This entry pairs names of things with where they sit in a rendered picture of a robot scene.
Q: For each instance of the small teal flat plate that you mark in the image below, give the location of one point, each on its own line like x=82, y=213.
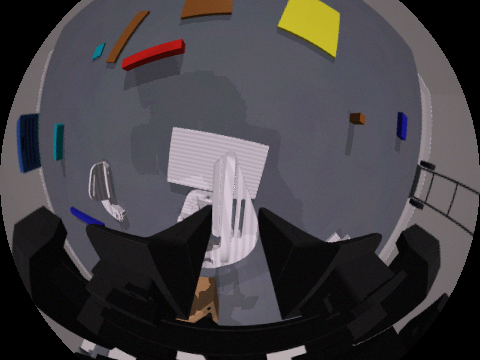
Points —
x=98, y=51

